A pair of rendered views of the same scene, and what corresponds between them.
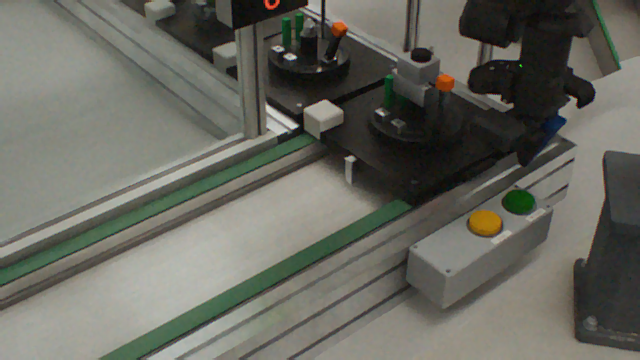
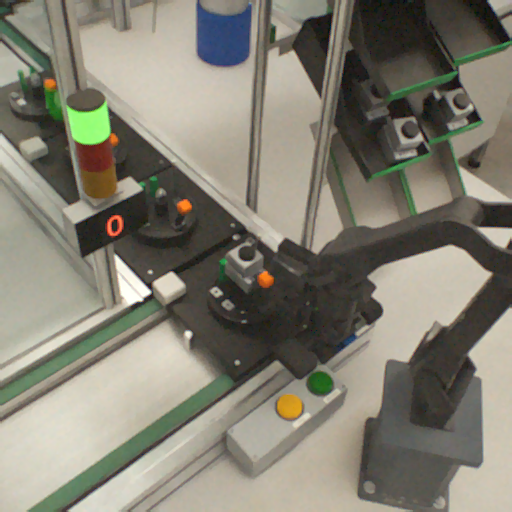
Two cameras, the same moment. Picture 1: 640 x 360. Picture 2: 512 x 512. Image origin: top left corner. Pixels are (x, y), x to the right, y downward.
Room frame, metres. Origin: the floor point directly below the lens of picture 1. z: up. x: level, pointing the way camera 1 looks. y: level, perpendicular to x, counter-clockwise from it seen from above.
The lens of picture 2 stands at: (0.23, -0.09, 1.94)
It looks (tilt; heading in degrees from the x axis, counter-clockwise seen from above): 48 degrees down; 355
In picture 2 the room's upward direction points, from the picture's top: 4 degrees clockwise
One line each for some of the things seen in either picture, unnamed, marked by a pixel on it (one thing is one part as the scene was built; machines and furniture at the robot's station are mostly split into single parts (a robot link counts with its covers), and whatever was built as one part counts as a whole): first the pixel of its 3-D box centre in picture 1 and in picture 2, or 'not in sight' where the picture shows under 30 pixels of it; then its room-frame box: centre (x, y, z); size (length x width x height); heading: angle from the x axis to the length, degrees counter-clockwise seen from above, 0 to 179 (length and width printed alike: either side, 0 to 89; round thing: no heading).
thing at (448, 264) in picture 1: (481, 242); (287, 416); (0.77, -0.21, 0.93); 0.21 x 0.07 x 0.06; 129
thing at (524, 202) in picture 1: (519, 203); (320, 383); (0.81, -0.27, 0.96); 0.04 x 0.04 x 0.02
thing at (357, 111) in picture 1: (414, 131); (244, 300); (0.99, -0.14, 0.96); 0.24 x 0.24 x 0.02; 39
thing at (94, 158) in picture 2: not in sight; (93, 147); (0.96, 0.08, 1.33); 0.05 x 0.05 x 0.05
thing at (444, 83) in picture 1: (439, 98); (261, 288); (0.96, -0.17, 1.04); 0.04 x 0.02 x 0.08; 39
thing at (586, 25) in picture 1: (549, 32); (340, 287); (0.82, -0.26, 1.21); 0.09 x 0.06 x 0.07; 55
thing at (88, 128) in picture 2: not in sight; (88, 117); (0.96, 0.08, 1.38); 0.05 x 0.05 x 0.05
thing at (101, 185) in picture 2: not in sight; (98, 175); (0.96, 0.08, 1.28); 0.05 x 0.05 x 0.05
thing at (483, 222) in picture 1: (484, 224); (289, 407); (0.77, -0.21, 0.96); 0.04 x 0.04 x 0.02
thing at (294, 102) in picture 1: (308, 40); (161, 203); (1.19, 0.02, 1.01); 0.24 x 0.24 x 0.13; 39
